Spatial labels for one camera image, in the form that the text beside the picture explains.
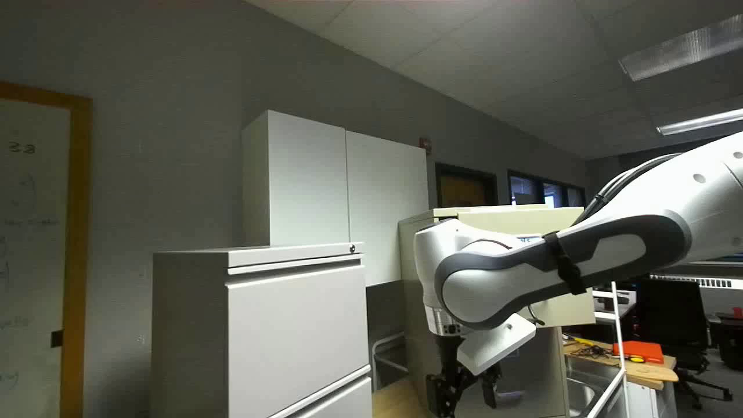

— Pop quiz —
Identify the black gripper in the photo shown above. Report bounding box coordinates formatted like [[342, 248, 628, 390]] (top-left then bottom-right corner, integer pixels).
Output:
[[424, 336, 501, 418]]

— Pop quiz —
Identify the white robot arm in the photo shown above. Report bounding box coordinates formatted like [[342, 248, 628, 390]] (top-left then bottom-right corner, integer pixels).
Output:
[[414, 133, 743, 418]]

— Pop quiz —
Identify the beige filing cabinet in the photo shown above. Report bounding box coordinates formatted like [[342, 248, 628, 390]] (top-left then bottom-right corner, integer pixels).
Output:
[[400, 205, 593, 418]]

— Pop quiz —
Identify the small grey filing cabinet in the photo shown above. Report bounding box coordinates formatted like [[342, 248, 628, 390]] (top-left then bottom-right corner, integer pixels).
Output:
[[152, 244, 371, 418]]

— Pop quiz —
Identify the orange box on desk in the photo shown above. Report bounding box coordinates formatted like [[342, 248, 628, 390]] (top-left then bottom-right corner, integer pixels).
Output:
[[611, 341, 665, 365]]

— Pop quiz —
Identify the black office chair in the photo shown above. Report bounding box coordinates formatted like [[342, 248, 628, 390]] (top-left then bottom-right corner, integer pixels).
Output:
[[633, 278, 733, 408]]

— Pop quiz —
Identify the tall white storage cabinet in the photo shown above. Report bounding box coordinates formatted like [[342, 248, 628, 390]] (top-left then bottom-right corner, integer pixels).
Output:
[[241, 109, 429, 285]]

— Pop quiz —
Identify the wood framed whiteboard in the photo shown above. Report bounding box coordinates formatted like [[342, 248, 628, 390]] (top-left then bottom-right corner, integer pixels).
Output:
[[0, 81, 94, 418]]

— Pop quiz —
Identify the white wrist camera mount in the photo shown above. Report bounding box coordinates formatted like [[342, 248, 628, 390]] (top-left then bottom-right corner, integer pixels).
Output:
[[458, 314, 537, 377]]

